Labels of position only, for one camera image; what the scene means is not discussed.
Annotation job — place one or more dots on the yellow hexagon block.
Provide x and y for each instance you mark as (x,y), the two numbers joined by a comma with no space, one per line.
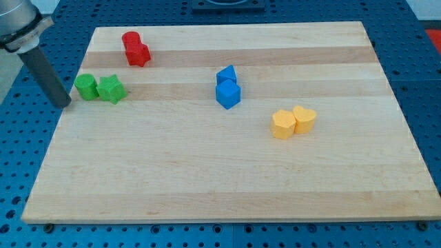
(283,124)

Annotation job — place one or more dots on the red star block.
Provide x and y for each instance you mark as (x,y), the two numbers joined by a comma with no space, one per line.
(137,54)

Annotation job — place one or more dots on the wooden board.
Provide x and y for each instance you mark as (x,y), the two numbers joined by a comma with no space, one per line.
(170,153)

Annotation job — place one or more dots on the green circle block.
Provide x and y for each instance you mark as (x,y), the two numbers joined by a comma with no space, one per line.
(86,86)

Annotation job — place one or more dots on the blue triangle block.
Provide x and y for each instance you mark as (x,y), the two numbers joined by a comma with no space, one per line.
(227,73)

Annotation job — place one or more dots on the yellow heart block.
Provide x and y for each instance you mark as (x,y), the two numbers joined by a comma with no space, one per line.
(305,119)

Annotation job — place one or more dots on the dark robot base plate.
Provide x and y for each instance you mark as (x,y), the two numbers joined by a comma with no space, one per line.
(227,5)

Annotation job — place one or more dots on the red object at edge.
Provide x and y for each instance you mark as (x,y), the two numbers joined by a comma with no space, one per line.
(435,37)

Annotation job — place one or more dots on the red circle block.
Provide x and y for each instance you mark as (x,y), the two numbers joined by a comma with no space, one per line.
(131,38)

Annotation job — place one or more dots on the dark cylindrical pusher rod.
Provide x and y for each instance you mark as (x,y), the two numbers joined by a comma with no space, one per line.
(46,77)

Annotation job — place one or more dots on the blue cube block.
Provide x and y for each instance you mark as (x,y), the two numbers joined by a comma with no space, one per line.
(228,94)

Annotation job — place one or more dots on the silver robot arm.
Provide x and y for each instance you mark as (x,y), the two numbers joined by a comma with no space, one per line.
(22,24)

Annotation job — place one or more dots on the green star block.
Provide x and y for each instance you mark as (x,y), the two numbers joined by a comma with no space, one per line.
(111,89)

